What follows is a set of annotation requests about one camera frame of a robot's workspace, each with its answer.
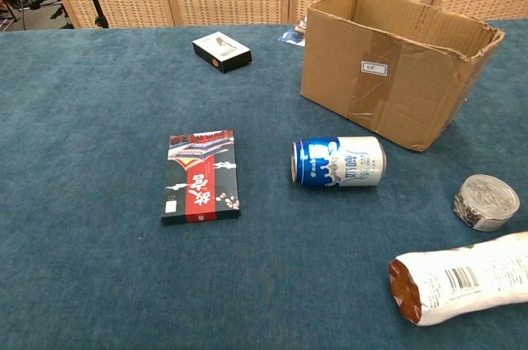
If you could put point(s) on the blue felt table cover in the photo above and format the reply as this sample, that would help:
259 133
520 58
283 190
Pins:
123 275

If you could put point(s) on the blue blister card pack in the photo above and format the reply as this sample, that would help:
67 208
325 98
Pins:
293 34

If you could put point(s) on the blue white drink can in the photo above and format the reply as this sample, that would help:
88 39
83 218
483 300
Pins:
346 162

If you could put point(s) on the brown cardboard box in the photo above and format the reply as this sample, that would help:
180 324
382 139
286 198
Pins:
392 114

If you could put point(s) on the white labelled drink bottle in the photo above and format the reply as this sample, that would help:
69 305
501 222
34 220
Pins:
462 284

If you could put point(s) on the round clear lidded tin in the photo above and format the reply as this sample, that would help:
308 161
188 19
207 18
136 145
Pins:
486 201

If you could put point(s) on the small black white box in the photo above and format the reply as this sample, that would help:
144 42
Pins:
222 53

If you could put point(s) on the dark red-patterned book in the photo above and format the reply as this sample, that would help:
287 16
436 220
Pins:
202 185

